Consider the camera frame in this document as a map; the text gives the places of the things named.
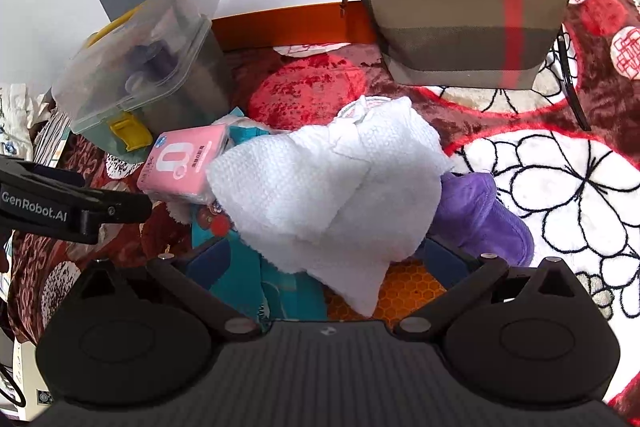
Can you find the brown striped zip pouch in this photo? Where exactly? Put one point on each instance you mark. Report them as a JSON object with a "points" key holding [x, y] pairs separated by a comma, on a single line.
{"points": [[481, 44]]}

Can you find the red patterned fleece blanket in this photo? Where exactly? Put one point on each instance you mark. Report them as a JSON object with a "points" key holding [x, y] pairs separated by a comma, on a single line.
{"points": [[123, 351]]}

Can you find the striped bed sheet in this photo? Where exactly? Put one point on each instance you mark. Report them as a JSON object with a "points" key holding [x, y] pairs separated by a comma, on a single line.
{"points": [[32, 127]]}

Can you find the orange honeycomb silicone mat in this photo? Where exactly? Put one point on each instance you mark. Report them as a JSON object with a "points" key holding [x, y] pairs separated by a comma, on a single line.
{"points": [[407, 287]]}

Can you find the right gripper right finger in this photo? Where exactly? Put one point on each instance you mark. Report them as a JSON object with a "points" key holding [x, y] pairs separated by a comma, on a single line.
{"points": [[467, 280]]}

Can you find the white textured cloth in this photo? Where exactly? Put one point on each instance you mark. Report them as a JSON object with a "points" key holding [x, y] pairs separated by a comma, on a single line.
{"points": [[340, 202]]}

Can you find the pink tissue pack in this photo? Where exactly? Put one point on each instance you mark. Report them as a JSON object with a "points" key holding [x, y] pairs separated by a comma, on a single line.
{"points": [[176, 166]]}

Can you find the teal wet wipes pack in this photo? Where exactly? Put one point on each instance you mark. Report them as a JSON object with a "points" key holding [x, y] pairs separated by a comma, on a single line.
{"points": [[252, 285]]}

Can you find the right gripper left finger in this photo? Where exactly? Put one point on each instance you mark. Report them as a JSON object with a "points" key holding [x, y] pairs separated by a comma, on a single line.
{"points": [[189, 278]]}

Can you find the purple plush slipper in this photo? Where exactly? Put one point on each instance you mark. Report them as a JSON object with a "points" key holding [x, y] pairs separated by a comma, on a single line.
{"points": [[470, 217]]}

